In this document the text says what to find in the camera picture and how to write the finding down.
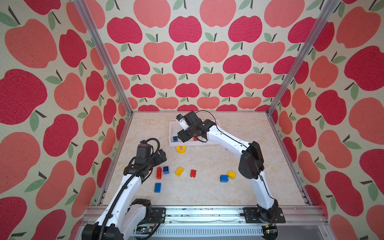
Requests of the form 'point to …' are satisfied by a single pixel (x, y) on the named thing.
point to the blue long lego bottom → (157, 187)
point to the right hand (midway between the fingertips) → (185, 132)
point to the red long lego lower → (159, 173)
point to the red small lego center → (193, 173)
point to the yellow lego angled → (179, 171)
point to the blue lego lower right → (224, 178)
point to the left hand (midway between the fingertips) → (161, 156)
